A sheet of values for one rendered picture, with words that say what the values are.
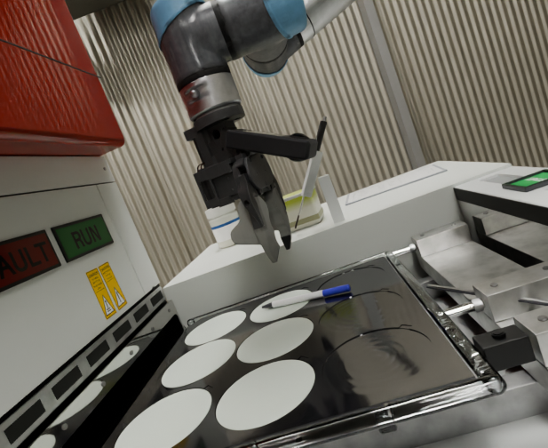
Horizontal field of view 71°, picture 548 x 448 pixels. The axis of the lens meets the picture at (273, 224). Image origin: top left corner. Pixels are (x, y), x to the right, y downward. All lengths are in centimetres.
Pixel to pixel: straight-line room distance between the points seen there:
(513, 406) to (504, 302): 9
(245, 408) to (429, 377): 16
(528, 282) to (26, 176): 56
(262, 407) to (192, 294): 38
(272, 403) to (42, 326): 26
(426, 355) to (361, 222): 34
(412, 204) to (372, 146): 216
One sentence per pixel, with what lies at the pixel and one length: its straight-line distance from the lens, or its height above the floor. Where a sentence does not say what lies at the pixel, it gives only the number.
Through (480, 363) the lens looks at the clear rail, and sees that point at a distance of 34.
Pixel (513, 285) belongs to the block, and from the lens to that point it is 43.
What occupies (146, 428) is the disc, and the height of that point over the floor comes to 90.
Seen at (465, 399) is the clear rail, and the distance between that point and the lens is 32.
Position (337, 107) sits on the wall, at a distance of 279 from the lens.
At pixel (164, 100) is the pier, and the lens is 260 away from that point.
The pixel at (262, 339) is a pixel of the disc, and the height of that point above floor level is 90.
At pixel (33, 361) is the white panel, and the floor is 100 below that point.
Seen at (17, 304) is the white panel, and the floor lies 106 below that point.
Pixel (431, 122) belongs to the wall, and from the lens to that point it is 298.
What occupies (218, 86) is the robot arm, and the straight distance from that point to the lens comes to 52.
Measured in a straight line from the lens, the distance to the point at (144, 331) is 63.
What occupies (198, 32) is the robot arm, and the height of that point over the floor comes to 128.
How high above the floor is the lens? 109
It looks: 7 degrees down
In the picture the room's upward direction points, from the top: 21 degrees counter-clockwise
